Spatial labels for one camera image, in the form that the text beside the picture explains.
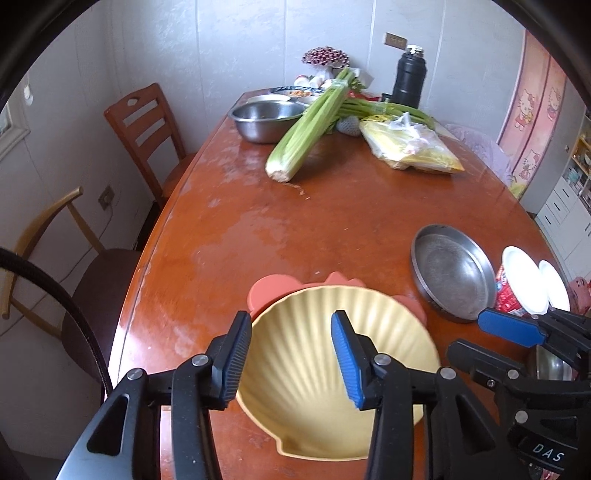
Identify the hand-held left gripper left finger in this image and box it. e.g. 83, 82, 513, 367
60, 310, 254, 480

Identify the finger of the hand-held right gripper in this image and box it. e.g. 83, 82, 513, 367
478, 306, 591, 370
446, 338, 579, 408

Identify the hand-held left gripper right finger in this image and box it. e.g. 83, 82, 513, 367
331, 310, 527, 480

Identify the red instant noodle bowl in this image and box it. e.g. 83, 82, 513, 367
494, 246, 550, 319

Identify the yellow shell-shaped plate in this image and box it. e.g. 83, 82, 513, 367
235, 285, 441, 462

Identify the steel bowl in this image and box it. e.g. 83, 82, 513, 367
526, 344, 578, 381

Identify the white bowl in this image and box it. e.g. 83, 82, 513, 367
538, 260, 572, 313

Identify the round steel plate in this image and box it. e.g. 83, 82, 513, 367
411, 224, 499, 324

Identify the pink plate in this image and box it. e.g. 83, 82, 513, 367
248, 272, 423, 333

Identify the pink stool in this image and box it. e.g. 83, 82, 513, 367
568, 276, 591, 317

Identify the white display cabinet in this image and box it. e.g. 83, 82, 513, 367
536, 108, 591, 273

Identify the dark seat chair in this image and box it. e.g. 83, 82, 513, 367
0, 186, 145, 384

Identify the purple cloth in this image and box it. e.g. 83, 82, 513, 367
442, 122, 514, 186

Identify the yellow plastic bag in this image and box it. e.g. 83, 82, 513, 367
359, 112, 465, 175

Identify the pink cartoon cat curtain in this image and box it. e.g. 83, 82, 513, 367
496, 30, 568, 200

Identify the celery bunch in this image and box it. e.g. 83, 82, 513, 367
265, 68, 363, 183

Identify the bundle of green stalks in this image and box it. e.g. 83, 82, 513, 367
339, 95, 437, 131

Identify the steel basin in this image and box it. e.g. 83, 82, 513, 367
229, 100, 308, 144

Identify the wooden slatted chair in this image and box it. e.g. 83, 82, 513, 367
104, 83, 197, 208

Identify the black thermos bottle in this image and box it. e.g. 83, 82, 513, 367
390, 45, 428, 110

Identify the patterned bowl with food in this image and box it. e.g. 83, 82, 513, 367
270, 85, 324, 100

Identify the dark red flower ornament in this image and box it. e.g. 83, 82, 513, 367
302, 46, 350, 81

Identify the framed picture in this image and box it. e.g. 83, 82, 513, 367
0, 104, 31, 162

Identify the black cable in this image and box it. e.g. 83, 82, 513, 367
0, 247, 114, 398

